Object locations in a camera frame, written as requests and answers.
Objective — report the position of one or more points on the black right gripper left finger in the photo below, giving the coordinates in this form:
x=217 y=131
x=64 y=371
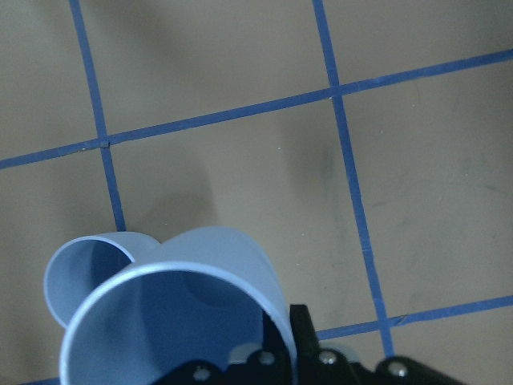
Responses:
x=269 y=364

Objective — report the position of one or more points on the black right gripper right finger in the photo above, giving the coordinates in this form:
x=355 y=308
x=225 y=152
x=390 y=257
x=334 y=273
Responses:
x=322 y=365

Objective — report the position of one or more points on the blue cup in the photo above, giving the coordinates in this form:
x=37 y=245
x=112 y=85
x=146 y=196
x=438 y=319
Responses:
x=79 y=266
x=197 y=296

